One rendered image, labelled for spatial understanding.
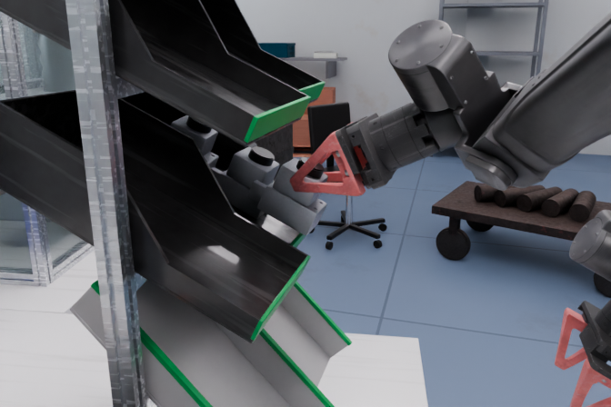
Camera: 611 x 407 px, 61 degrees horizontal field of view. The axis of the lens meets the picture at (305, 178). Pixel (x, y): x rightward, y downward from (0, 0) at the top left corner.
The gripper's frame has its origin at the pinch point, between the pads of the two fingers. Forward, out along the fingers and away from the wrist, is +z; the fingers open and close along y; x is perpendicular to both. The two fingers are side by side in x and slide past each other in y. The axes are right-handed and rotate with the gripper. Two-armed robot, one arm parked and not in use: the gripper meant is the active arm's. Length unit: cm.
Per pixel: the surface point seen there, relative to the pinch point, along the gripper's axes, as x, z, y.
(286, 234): 5.4, 5.7, -1.4
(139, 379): 8.5, 13.1, 20.5
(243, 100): -9.3, -2.1, 10.9
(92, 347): 15, 60, -18
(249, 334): 8.2, 2.4, 18.9
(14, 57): -44, 60, -33
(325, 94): -39, 157, -572
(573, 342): 139, -10, -199
